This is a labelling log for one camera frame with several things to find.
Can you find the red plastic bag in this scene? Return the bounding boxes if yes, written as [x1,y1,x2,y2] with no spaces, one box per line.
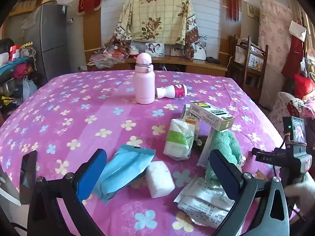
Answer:
[294,74,315,99]

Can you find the green plush toy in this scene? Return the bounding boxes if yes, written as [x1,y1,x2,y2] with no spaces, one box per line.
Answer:
[205,130,244,185]

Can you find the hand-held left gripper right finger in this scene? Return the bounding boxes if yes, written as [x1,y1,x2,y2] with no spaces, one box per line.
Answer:
[208,149,291,236]

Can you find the white printed plastic bag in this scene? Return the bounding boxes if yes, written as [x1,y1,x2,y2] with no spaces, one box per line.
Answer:
[174,176,237,229]

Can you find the pink floral tablecloth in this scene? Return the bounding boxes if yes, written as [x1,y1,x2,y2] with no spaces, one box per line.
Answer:
[0,70,286,236]

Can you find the white foam block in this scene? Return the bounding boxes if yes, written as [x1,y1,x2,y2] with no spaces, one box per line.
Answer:
[146,161,176,199]

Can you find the red knot decoration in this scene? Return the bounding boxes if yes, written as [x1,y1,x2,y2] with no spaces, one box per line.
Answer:
[226,0,246,21]

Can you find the white paper bag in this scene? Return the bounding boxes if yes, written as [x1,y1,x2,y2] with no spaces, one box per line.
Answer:
[289,20,307,40]

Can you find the person's right hand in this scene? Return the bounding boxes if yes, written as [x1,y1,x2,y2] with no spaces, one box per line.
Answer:
[284,174,315,214]

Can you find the white striped medicine box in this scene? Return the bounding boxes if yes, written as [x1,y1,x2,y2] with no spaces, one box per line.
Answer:
[189,101,235,131]

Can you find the red garment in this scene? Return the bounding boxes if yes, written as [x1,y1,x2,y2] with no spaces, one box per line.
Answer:
[282,21,304,79]

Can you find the couple photo frame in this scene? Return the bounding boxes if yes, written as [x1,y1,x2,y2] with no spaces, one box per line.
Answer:
[145,42,165,57]

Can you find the pile of plastic bags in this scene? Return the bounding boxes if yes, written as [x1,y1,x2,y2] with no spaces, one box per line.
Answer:
[89,42,131,68]

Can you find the wooden chair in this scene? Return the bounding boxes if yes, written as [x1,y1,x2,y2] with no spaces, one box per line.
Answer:
[229,36,269,104]

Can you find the wedding photo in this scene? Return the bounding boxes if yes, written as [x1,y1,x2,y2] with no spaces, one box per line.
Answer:
[193,39,207,61]

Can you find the pink thermos bottle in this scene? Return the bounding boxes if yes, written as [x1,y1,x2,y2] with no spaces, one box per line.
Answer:
[133,53,155,105]

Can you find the white printed packet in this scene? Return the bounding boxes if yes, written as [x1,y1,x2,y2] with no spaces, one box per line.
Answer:
[182,104,200,128]

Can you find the blue wet wipe pack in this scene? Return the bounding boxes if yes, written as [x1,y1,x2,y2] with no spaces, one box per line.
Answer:
[93,145,156,204]

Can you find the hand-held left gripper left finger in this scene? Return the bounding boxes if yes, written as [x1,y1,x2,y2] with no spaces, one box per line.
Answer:
[20,149,109,236]

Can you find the long white carton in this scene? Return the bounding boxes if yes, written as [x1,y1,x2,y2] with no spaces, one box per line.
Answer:
[197,128,217,169]

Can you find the tall floral cover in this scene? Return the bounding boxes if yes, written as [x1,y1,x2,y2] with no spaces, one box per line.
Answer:
[258,0,293,77]

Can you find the grey refrigerator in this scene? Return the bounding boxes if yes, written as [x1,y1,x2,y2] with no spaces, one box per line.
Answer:
[23,4,68,81]

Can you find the wooden cabinet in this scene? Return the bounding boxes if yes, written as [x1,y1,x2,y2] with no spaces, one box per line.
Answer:
[85,55,228,77]

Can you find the pile of clothes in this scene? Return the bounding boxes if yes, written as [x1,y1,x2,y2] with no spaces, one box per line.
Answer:
[0,38,37,104]

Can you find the small white yoghurt bottle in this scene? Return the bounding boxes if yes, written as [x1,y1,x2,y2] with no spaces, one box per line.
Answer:
[156,84,188,99]

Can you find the yellow floral cloth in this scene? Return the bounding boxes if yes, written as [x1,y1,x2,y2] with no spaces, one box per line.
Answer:
[108,0,199,59]

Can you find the white green tissue pack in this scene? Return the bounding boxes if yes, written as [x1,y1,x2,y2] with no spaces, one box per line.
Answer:
[163,119,197,160]

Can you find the small wall picture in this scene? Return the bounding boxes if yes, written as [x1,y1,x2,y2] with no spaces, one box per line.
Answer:
[247,4,260,19]

